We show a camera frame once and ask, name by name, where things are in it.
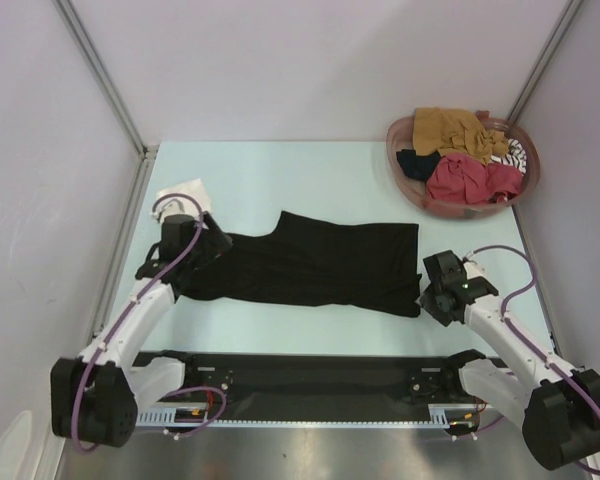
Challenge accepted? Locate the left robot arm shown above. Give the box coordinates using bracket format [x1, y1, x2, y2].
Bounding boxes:
[50, 212, 232, 453]

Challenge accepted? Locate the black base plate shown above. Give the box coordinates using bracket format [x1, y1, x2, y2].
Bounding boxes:
[144, 352, 501, 422]

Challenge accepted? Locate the grey cable duct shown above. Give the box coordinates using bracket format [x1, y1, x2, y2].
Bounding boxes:
[428, 403, 501, 430]
[136, 407, 211, 428]

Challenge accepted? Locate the pink laundry basket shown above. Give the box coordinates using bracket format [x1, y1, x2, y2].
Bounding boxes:
[386, 108, 541, 219]

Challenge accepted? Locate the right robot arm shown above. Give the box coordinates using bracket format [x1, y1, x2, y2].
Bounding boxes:
[418, 251, 600, 477]

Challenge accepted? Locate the right grey cable duct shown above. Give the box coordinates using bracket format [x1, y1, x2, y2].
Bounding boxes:
[428, 403, 501, 430]

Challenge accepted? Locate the mustard tank top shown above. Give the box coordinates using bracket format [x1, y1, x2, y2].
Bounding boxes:
[411, 107, 509, 165]

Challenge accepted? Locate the red tank top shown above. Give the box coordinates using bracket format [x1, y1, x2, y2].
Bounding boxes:
[425, 153, 523, 206]

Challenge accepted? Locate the striped tank top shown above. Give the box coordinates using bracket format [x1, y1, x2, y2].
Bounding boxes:
[491, 139, 528, 175]

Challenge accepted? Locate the black tank top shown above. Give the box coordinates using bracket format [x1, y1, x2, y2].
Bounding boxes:
[183, 212, 421, 318]

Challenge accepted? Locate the left grey cable duct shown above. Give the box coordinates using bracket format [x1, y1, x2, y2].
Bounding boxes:
[136, 407, 211, 428]

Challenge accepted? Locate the purple cable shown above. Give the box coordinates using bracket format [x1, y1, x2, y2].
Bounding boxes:
[449, 244, 600, 474]
[72, 194, 227, 454]

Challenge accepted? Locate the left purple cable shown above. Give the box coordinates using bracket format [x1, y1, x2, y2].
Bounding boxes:
[72, 194, 227, 454]

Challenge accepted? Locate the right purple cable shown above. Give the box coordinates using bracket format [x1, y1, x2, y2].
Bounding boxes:
[449, 244, 600, 474]

